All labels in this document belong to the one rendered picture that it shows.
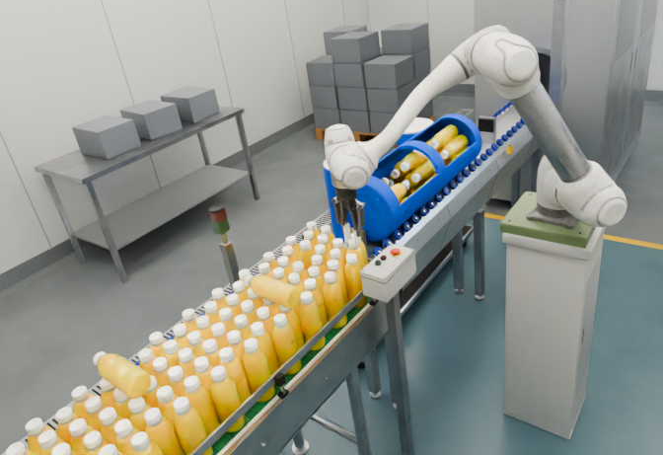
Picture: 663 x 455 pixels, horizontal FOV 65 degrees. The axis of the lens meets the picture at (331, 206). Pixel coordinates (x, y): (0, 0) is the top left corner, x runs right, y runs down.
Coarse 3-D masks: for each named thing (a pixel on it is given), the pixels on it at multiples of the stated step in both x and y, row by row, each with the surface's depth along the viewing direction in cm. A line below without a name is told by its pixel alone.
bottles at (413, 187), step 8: (440, 152) 259; (448, 160) 265; (408, 176) 240; (432, 176) 239; (392, 184) 243; (408, 184) 238; (416, 184) 241; (424, 184) 235; (408, 192) 245; (400, 200) 222
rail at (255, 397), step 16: (352, 304) 182; (336, 320) 176; (320, 336) 170; (304, 352) 164; (288, 368) 159; (272, 384) 155; (256, 400) 150; (240, 416) 146; (224, 432) 142; (208, 448) 138
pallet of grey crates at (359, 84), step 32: (352, 32) 581; (384, 32) 564; (416, 32) 554; (320, 64) 584; (352, 64) 557; (384, 64) 534; (416, 64) 563; (320, 96) 604; (352, 96) 577; (384, 96) 552; (320, 128) 625; (352, 128) 597; (384, 128) 571
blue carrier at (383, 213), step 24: (456, 120) 268; (408, 144) 237; (480, 144) 264; (384, 168) 247; (456, 168) 246; (360, 192) 212; (384, 192) 206; (432, 192) 232; (384, 216) 209; (408, 216) 221
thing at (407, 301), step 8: (464, 232) 369; (472, 232) 372; (464, 240) 362; (448, 248) 354; (440, 256) 346; (448, 256) 346; (432, 264) 339; (440, 264) 339; (424, 272) 332; (432, 272) 331; (416, 280) 326; (424, 280) 324; (408, 288) 319; (416, 288) 318; (424, 288) 322; (408, 296) 312; (416, 296) 314; (408, 304) 307; (376, 344) 282; (360, 368) 283
